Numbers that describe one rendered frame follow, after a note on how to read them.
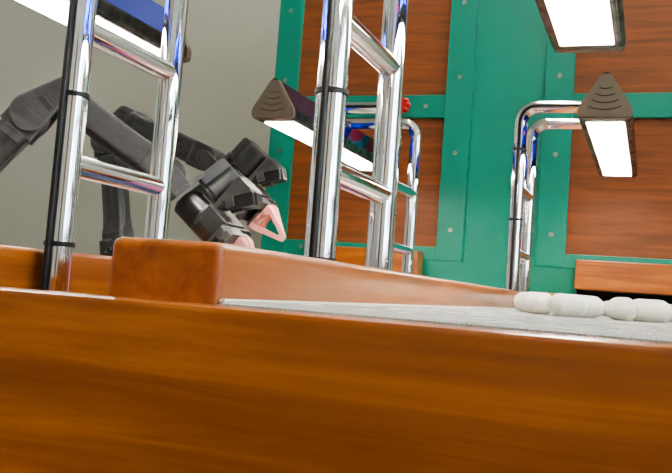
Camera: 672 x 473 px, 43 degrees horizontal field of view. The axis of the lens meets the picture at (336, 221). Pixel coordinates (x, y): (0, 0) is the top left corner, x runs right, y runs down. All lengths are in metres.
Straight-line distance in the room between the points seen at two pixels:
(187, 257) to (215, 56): 3.04
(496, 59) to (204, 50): 1.48
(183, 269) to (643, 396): 0.19
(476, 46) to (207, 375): 1.99
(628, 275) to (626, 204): 0.19
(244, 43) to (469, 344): 3.08
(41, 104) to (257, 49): 1.89
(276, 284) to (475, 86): 1.86
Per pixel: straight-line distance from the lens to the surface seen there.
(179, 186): 1.51
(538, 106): 1.61
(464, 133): 2.22
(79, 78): 0.78
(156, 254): 0.37
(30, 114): 1.51
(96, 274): 0.84
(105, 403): 0.36
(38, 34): 3.86
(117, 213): 2.00
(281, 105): 1.52
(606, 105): 1.38
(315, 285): 0.46
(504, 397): 0.30
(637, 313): 0.81
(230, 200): 1.49
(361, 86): 2.33
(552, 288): 2.14
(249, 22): 3.37
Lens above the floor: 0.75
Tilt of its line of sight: 5 degrees up
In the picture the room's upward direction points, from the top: 4 degrees clockwise
